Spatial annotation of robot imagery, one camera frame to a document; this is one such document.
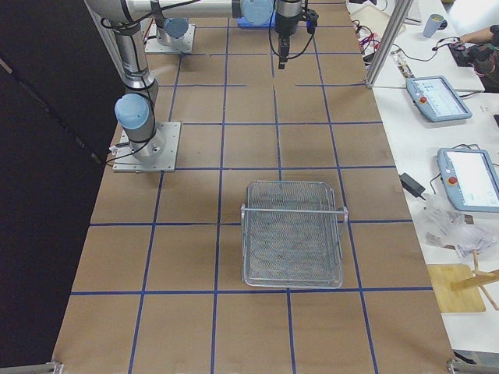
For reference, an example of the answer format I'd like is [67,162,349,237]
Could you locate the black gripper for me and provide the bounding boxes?
[274,0,302,70]

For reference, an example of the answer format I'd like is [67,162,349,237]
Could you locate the person forearm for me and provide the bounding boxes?
[459,25,498,46]

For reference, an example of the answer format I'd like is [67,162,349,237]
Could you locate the blue plastic tray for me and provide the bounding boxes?
[236,18,274,28]

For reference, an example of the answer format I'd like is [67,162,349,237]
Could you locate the blue grey mug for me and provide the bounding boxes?
[422,13,446,38]

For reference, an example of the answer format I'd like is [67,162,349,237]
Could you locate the upper teach pendant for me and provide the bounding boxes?
[405,76,472,125]

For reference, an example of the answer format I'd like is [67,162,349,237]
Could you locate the teach pendant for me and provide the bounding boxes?
[437,148,498,213]
[405,76,472,125]

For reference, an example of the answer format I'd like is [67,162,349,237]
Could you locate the black power adapter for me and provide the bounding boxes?
[399,173,426,200]

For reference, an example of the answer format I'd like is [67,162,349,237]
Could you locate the lower teach pendant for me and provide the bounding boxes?
[437,148,498,213]

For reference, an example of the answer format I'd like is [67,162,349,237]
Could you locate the crumpled plastic bag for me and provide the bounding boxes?
[415,193,498,259]

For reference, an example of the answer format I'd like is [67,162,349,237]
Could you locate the wooden stand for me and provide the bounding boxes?
[450,250,498,310]

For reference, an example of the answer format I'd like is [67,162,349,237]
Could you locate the wooden cutting board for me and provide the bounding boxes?
[427,264,486,313]

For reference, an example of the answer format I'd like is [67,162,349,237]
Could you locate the red connector cables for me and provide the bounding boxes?
[356,30,385,50]

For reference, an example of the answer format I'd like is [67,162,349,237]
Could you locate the aluminium frame post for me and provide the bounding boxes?
[365,0,412,88]

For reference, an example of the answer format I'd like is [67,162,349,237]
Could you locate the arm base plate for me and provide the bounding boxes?
[145,23,195,55]
[112,122,181,172]

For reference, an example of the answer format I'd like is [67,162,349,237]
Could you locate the silver wire mesh shelf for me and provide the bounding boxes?
[241,181,349,289]

